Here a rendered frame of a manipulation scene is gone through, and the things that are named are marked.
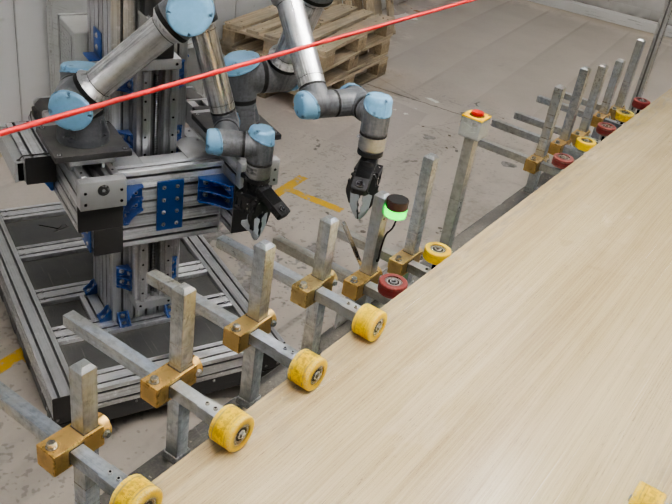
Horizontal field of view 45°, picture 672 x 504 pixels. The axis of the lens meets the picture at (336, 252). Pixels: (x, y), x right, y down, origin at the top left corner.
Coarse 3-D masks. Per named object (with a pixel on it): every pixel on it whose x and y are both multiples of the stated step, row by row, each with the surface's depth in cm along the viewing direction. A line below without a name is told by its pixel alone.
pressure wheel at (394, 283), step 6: (384, 276) 223; (390, 276) 223; (396, 276) 224; (384, 282) 220; (390, 282) 221; (396, 282) 221; (402, 282) 221; (378, 288) 222; (384, 288) 219; (390, 288) 218; (396, 288) 218; (402, 288) 219; (384, 294) 220; (390, 294) 219; (396, 294) 219
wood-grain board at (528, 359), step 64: (640, 128) 354; (576, 192) 288; (640, 192) 296; (512, 256) 243; (576, 256) 248; (640, 256) 254; (448, 320) 210; (512, 320) 214; (576, 320) 218; (640, 320) 223; (320, 384) 182; (384, 384) 185; (448, 384) 188; (512, 384) 191; (576, 384) 195; (640, 384) 198; (256, 448) 163; (320, 448) 165; (384, 448) 168; (448, 448) 170; (512, 448) 173; (576, 448) 176; (640, 448) 179
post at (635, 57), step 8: (640, 40) 379; (640, 48) 380; (632, 56) 384; (640, 56) 385; (632, 64) 385; (632, 72) 386; (624, 80) 390; (632, 80) 391; (624, 88) 391; (624, 96) 393; (616, 104) 396; (616, 120) 399
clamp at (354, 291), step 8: (360, 272) 230; (376, 272) 231; (344, 280) 225; (360, 280) 226; (368, 280) 227; (376, 280) 232; (344, 288) 226; (352, 288) 225; (360, 288) 225; (352, 296) 226; (360, 296) 227
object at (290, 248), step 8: (280, 240) 240; (288, 240) 241; (280, 248) 241; (288, 248) 239; (296, 248) 238; (304, 248) 238; (296, 256) 238; (304, 256) 236; (312, 256) 235; (312, 264) 235; (336, 264) 233; (336, 272) 231; (344, 272) 230; (352, 272) 231; (368, 288) 226; (376, 288) 226; (376, 296) 225; (384, 304) 224
